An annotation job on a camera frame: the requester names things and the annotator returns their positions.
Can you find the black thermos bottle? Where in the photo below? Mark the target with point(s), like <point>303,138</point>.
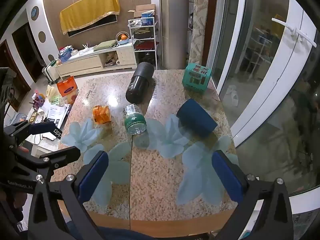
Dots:
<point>138,83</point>

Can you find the wall television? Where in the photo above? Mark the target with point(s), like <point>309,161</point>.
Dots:
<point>96,25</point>

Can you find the round blue wall plate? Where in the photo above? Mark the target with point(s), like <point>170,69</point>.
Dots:
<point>35,12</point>

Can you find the glass sliding door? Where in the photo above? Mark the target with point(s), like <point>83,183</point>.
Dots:
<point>265,80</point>

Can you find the yellow cloth cover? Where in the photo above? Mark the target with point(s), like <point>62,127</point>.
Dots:
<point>87,10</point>

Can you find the clear plastic bottle green label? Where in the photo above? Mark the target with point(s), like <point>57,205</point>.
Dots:
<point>135,121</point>

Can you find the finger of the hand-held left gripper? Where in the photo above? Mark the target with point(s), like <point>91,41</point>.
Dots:
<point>42,128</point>
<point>61,154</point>

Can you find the pile of papers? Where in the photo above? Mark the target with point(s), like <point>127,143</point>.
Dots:
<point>53,113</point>

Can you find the white suitcase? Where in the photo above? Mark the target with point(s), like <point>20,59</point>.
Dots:
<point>51,73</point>

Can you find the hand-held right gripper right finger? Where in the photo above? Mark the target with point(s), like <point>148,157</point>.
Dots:
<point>226,176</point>

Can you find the patterned curtain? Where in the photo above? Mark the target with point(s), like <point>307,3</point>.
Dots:
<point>200,22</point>

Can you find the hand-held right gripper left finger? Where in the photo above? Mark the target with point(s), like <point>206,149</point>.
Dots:
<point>93,173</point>

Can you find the white slipper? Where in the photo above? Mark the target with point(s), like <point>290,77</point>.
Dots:
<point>229,90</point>
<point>235,98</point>

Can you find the green cushion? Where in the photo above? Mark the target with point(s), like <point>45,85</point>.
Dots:
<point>105,45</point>

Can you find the orange snack packet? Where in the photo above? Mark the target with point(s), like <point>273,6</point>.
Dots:
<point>101,115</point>

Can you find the orange bag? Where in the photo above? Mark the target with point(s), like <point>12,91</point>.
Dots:
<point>67,90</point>

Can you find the dark blue cup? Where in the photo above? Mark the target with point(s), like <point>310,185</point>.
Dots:
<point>196,120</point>

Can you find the teal printed box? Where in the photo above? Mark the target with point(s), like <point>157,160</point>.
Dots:
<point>197,78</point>

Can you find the white television cabinet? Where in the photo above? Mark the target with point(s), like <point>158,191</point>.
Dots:
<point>85,63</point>

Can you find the bowl of fruit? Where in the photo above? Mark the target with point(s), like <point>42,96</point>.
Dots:
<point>122,38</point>

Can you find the white metal rack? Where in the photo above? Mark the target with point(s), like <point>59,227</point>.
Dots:
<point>143,42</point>

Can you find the grey standing air conditioner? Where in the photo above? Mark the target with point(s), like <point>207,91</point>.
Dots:
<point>174,25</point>

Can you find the open cardboard box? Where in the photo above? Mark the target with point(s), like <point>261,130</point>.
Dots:
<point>142,8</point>

